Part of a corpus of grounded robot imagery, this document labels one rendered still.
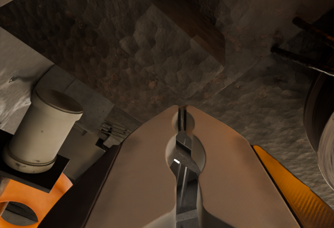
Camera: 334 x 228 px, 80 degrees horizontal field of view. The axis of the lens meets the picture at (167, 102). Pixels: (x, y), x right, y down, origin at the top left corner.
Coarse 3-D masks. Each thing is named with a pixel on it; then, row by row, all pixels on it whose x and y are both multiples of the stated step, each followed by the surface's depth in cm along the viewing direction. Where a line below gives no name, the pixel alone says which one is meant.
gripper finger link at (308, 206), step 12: (264, 156) 8; (264, 168) 8; (276, 168) 8; (276, 180) 7; (288, 180) 7; (300, 180) 7; (288, 192) 7; (300, 192) 7; (312, 192) 7; (288, 204) 6; (300, 204) 6; (312, 204) 6; (324, 204) 6; (300, 216) 6; (312, 216) 6; (324, 216) 6
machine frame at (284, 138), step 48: (48, 0) 34; (192, 0) 29; (240, 0) 28; (288, 0) 27; (48, 48) 41; (96, 48) 38; (240, 48) 32; (288, 48) 36; (144, 96) 43; (192, 96) 40; (240, 96) 45; (288, 96) 42; (288, 144) 50
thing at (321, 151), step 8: (328, 80) 28; (328, 88) 28; (320, 96) 30; (328, 96) 28; (320, 104) 30; (328, 104) 28; (320, 112) 30; (328, 112) 26; (312, 120) 34; (320, 120) 30; (328, 120) 26; (312, 128) 35; (320, 128) 28; (328, 128) 27; (320, 136) 28; (328, 136) 27; (320, 144) 29; (328, 144) 28; (320, 152) 30; (328, 152) 29; (320, 160) 31; (328, 160) 30; (320, 168) 32; (328, 168) 31; (328, 176) 32
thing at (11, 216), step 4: (4, 212) 193; (8, 212) 197; (4, 216) 191; (8, 216) 193; (12, 216) 195; (16, 216) 197; (20, 216) 200; (8, 220) 191; (12, 220) 193; (16, 220) 195; (20, 220) 197; (24, 220) 199; (28, 220) 201; (12, 224) 191; (16, 224) 193; (20, 224) 195; (24, 224) 197; (28, 224) 199; (32, 224) 201
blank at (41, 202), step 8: (64, 176) 28; (8, 184) 25; (16, 184) 25; (24, 184) 25; (56, 184) 26; (64, 184) 27; (72, 184) 29; (8, 192) 25; (16, 192) 25; (24, 192) 25; (32, 192) 25; (40, 192) 26; (56, 192) 26; (64, 192) 26; (0, 200) 25; (8, 200) 25; (16, 200) 25; (24, 200) 25; (32, 200) 26; (40, 200) 26; (48, 200) 26; (56, 200) 26; (32, 208) 26; (40, 208) 26; (48, 208) 26; (40, 216) 26; (0, 224) 28; (8, 224) 29
